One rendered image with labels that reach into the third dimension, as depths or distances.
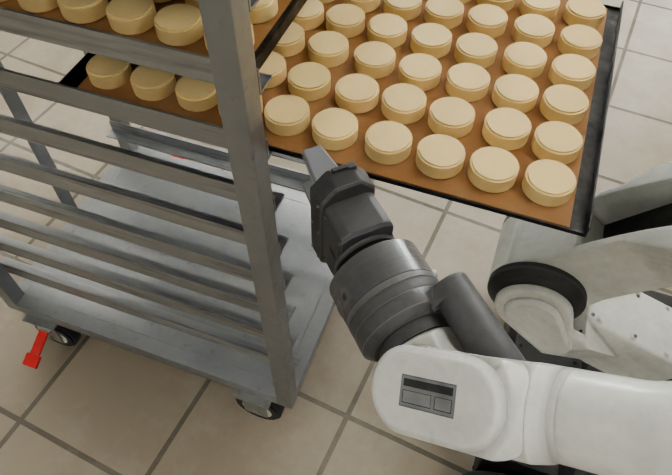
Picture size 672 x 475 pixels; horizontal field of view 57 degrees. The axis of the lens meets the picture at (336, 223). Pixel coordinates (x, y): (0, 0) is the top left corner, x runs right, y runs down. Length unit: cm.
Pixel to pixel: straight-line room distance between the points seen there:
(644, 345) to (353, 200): 65
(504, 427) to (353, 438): 90
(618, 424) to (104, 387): 117
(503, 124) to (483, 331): 28
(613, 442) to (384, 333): 18
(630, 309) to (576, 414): 67
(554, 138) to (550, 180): 6
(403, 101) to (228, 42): 24
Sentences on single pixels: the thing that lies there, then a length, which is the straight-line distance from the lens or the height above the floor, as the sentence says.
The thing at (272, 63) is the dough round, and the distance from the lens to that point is 75.
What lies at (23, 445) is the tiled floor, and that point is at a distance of 145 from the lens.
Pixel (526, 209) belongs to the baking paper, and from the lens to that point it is 64.
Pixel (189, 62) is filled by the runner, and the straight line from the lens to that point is 63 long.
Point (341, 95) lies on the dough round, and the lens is 70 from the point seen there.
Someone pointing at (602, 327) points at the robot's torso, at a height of 40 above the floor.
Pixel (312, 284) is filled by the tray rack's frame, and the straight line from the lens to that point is 130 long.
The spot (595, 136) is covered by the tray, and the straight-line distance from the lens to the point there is 74.
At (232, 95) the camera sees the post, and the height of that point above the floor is 88.
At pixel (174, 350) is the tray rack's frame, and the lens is 126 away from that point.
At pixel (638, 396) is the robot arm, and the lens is 43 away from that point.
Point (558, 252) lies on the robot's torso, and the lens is 92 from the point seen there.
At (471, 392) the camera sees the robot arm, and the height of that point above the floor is 85.
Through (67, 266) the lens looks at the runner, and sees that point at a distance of 119.
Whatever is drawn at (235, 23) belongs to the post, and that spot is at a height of 95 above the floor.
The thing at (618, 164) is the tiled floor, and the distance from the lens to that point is 188.
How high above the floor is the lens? 125
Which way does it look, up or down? 52 degrees down
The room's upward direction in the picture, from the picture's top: straight up
